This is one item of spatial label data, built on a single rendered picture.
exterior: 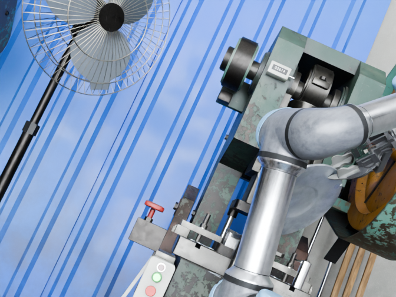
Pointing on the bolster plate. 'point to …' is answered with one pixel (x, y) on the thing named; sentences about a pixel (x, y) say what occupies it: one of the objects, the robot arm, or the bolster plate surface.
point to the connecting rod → (314, 88)
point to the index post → (302, 274)
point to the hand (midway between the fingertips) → (332, 174)
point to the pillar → (226, 227)
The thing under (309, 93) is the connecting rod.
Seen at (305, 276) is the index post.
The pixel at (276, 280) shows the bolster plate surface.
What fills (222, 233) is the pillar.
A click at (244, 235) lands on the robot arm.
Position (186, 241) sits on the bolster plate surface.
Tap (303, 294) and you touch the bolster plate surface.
